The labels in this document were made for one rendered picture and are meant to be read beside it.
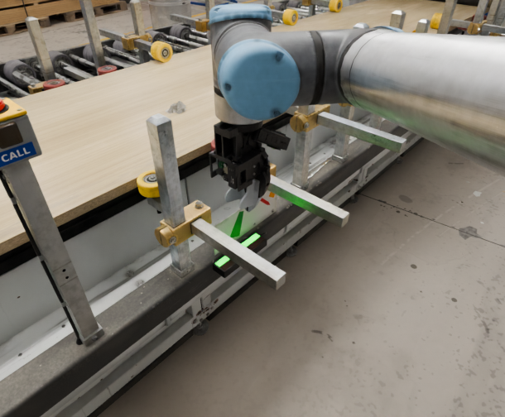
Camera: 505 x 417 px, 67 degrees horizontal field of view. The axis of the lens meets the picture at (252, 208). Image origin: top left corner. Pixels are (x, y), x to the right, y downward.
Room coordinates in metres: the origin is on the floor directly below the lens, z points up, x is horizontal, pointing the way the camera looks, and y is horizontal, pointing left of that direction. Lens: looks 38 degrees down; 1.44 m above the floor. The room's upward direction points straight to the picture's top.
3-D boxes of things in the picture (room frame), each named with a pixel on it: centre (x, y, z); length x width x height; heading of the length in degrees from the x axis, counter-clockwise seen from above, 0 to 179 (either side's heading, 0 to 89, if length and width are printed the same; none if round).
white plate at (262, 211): (0.82, 0.01, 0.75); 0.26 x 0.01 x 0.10; 138
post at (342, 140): (1.23, -0.33, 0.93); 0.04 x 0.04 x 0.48; 48
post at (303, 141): (1.05, -0.16, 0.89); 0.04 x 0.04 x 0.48; 48
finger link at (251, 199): (0.59, 0.01, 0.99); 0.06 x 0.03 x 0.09; 139
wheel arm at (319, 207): (0.85, -0.06, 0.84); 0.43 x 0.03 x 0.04; 48
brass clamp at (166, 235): (0.70, 0.17, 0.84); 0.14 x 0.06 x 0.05; 138
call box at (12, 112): (0.49, 0.36, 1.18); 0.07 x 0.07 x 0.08; 48
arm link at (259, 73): (0.49, -0.01, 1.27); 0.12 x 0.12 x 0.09; 9
